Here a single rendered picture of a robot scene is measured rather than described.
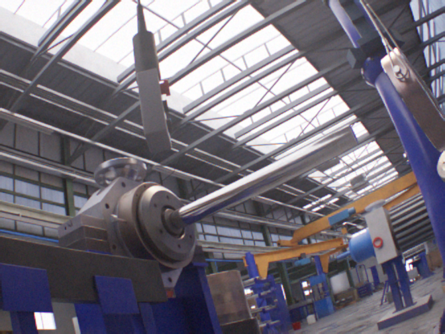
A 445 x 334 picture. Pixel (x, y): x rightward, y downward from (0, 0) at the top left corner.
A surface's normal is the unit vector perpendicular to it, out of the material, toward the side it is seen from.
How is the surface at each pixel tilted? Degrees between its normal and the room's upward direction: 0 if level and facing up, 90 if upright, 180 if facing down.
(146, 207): 81
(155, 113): 90
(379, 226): 90
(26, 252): 90
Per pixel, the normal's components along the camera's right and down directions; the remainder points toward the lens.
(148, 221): 0.37, -0.42
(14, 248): 0.80, -0.42
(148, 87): -0.01, -0.43
